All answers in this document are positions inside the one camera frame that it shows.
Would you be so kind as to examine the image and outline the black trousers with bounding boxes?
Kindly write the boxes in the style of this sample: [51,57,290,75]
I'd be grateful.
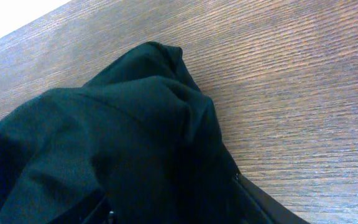
[0,41,245,224]

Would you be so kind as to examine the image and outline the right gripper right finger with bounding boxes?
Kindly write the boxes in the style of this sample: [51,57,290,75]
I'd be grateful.
[235,174,309,224]

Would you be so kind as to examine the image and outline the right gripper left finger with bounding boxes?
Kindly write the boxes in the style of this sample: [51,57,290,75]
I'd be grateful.
[48,194,117,224]

